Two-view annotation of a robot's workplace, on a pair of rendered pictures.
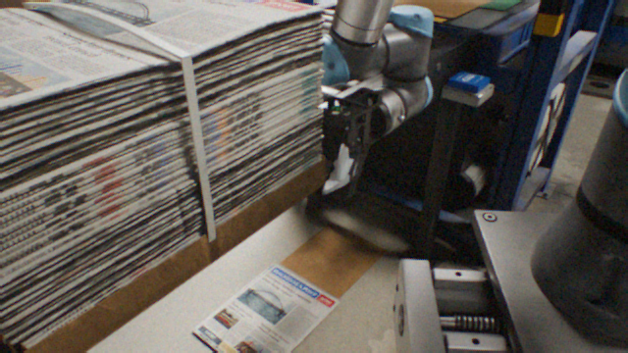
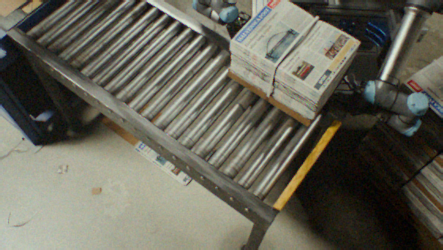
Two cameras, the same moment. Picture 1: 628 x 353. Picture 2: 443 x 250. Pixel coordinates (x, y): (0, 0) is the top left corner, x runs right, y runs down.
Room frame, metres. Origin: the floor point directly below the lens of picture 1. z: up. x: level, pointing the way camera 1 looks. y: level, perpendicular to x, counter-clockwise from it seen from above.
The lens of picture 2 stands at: (0.78, 1.17, 2.18)
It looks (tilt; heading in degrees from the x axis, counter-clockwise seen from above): 62 degrees down; 265
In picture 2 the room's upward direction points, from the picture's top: 3 degrees clockwise
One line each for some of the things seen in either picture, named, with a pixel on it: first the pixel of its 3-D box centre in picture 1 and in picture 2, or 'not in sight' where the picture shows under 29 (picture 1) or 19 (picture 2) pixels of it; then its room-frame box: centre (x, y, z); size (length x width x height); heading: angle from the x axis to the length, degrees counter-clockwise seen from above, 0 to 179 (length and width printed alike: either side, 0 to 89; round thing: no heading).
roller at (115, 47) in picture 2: not in sight; (122, 42); (1.12, 0.00, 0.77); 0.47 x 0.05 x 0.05; 51
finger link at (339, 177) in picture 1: (339, 164); not in sight; (0.53, -0.04, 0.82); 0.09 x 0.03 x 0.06; 168
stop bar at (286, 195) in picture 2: not in sight; (308, 163); (0.41, 0.59, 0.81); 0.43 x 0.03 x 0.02; 51
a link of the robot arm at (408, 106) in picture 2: not in sight; (409, 106); (0.04, 0.42, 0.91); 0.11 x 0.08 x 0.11; 152
